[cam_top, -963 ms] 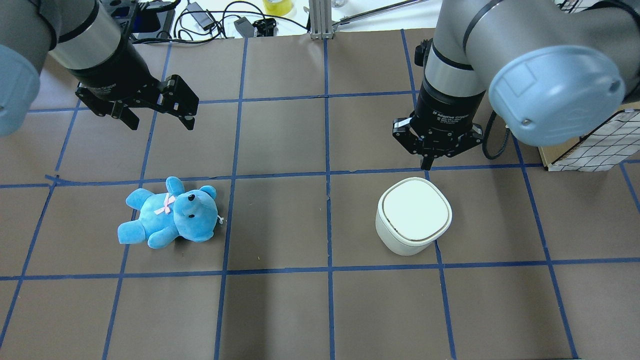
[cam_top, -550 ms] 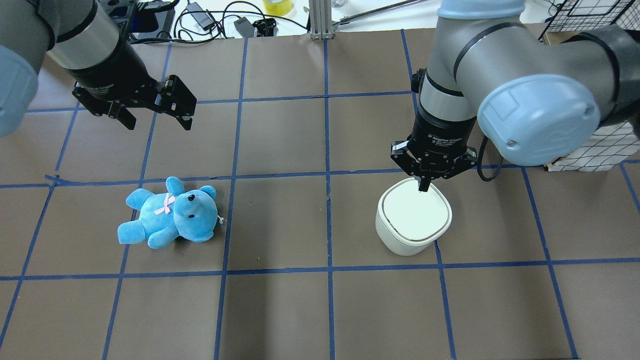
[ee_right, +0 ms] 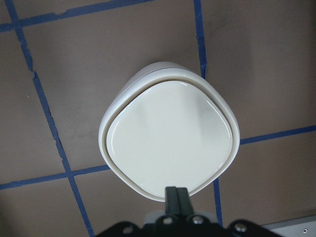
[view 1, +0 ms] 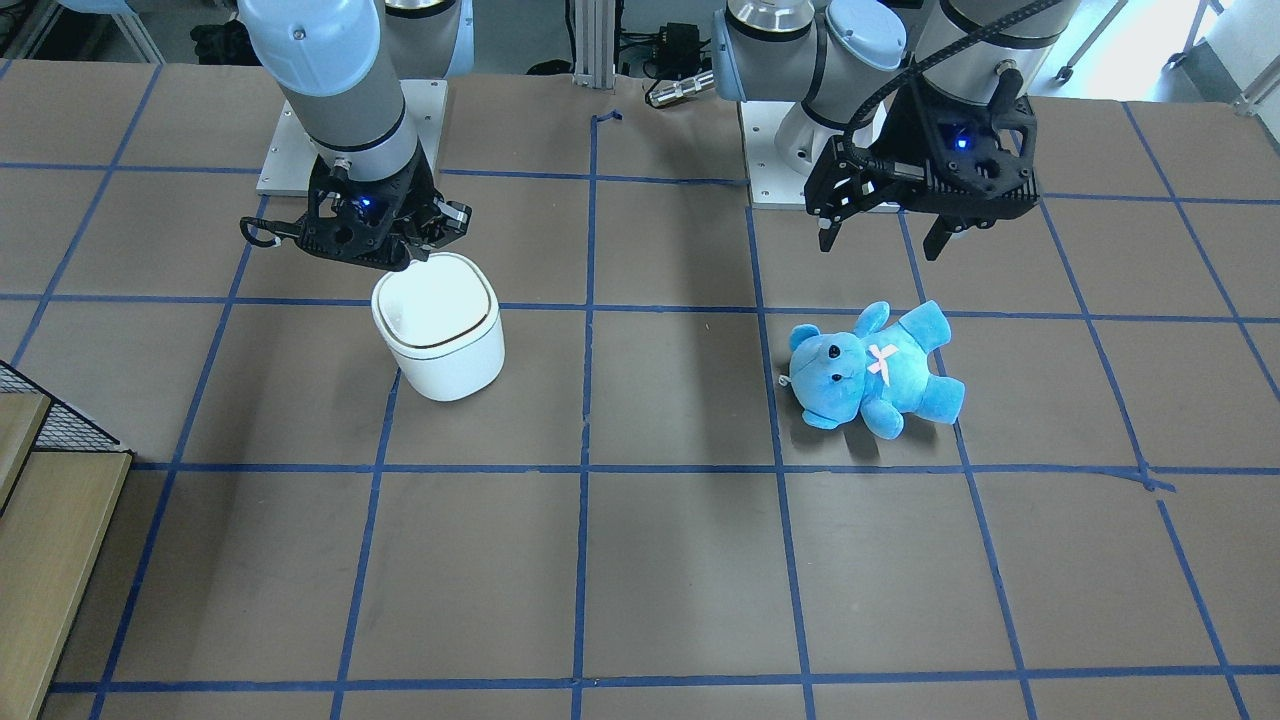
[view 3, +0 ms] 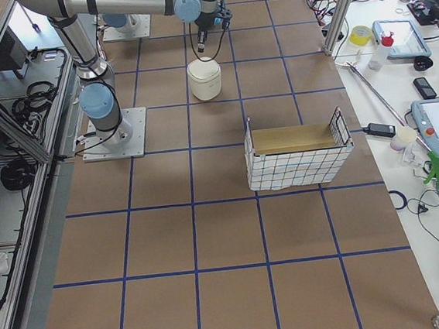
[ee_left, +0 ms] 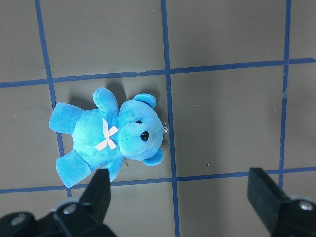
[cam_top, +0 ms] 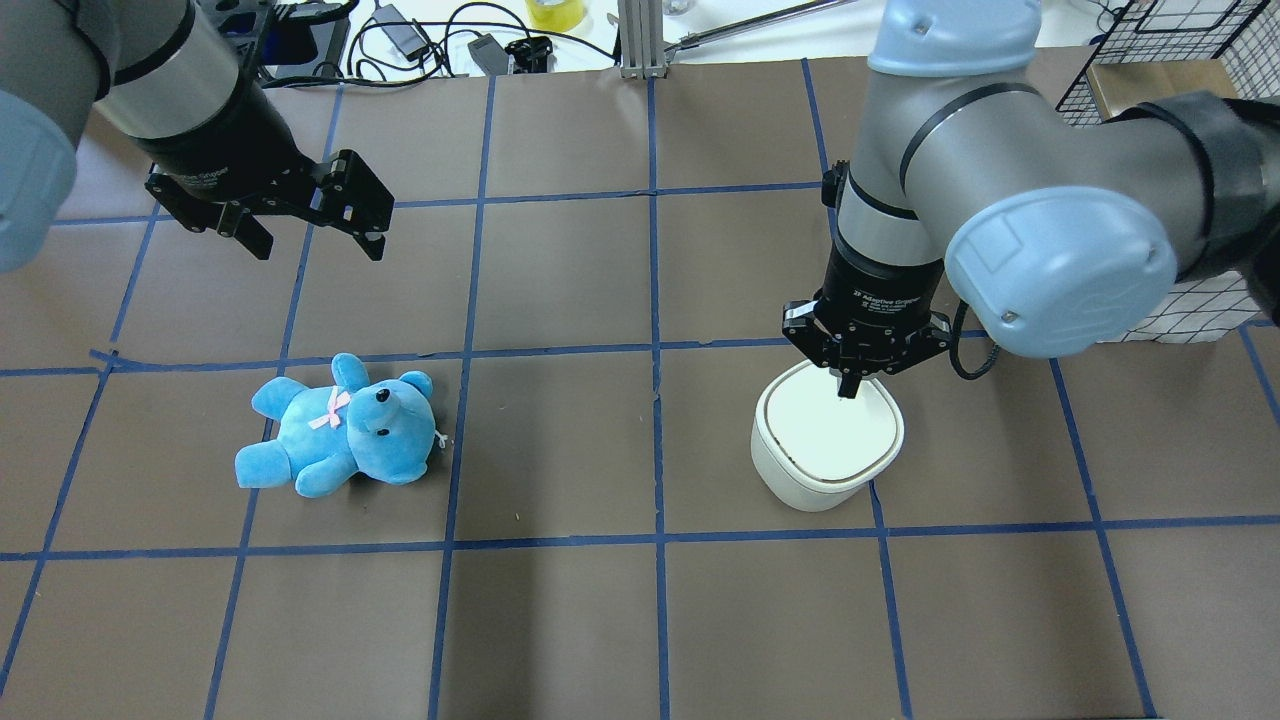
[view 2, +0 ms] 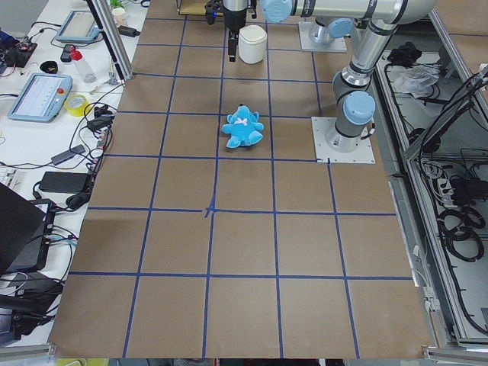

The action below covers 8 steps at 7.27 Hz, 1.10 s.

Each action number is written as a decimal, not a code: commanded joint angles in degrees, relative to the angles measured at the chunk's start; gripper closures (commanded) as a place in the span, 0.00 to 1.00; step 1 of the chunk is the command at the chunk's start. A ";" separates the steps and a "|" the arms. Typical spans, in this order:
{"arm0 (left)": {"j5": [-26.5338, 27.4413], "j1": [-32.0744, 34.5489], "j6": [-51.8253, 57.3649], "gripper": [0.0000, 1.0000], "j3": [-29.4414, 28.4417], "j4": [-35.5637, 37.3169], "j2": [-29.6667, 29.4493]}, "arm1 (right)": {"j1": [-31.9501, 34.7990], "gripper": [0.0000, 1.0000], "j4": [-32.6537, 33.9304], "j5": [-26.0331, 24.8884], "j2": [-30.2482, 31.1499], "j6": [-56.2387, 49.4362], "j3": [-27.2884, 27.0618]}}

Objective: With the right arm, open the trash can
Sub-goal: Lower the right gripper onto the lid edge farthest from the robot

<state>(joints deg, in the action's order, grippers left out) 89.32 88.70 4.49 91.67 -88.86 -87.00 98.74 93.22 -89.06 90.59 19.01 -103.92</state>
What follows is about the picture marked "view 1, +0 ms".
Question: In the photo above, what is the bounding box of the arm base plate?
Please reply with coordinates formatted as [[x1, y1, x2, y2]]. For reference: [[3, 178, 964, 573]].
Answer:
[[739, 101, 838, 211], [257, 74, 448, 197]]

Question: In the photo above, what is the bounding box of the wooden box with grid cloth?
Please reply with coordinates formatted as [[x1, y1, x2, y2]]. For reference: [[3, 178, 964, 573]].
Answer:
[[1, 363, 134, 719]]

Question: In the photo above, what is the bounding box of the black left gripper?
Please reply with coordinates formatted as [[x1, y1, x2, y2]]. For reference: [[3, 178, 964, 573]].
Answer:
[[803, 79, 1041, 263]]

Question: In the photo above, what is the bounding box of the blue teddy bear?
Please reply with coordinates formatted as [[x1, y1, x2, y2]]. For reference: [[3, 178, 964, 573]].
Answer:
[[778, 300, 966, 439]]

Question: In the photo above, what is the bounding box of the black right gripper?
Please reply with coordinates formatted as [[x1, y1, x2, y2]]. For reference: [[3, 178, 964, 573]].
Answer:
[[238, 150, 472, 272]]

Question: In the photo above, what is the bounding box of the white trash can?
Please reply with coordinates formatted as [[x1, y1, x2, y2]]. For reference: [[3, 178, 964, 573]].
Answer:
[[371, 252, 506, 402]]

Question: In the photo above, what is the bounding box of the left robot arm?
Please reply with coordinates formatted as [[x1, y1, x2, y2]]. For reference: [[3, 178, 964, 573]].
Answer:
[[710, 1, 1076, 260]]

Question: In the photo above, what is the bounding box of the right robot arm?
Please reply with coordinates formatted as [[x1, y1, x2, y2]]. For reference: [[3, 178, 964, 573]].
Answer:
[[238, 1, 474, 272]]

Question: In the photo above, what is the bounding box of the aluminium frame post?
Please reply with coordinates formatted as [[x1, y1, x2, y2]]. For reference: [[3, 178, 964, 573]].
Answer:
[[564, 1, 618, 92]]

